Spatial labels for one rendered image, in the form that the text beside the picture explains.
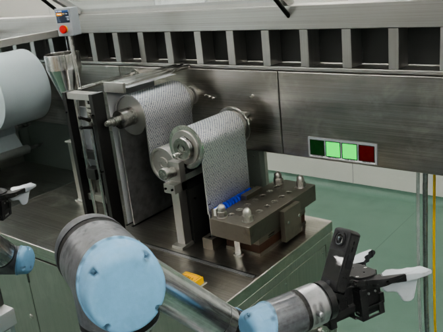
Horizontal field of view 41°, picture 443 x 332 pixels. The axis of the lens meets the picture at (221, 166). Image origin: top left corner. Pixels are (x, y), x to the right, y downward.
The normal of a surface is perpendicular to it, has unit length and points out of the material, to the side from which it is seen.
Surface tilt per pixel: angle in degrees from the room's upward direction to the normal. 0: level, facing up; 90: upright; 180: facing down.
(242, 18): 90
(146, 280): 82
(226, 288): 0
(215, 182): 90
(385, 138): 90
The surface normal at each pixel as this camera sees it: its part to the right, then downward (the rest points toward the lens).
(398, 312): -0.10, -0.94
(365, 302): 0.46, 0.11
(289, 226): 0.78, 0.13
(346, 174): -0.62, 0.31
